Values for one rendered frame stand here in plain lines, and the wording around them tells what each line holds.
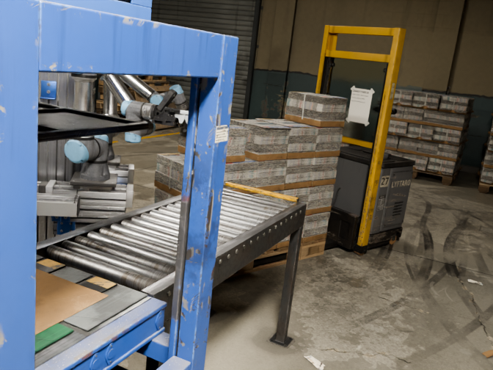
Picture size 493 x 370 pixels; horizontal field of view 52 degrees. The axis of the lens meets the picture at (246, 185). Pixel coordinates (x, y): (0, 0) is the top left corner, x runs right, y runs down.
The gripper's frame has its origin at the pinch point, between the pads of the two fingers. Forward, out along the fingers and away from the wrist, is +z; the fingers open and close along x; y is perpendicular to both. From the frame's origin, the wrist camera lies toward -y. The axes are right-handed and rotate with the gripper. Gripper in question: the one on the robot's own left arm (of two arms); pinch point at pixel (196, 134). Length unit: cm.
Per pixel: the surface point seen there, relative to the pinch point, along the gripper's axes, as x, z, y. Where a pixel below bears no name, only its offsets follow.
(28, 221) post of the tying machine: 192, -104, 136
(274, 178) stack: 18, 54, -36
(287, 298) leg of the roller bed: 98, 62, 37
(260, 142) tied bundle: 17.8, 22.0, -33.9
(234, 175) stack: 17.7, 31.3, -6.2
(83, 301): 143, -51, 130
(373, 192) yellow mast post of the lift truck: 37, 114, -113
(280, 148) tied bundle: 18, 37, -49
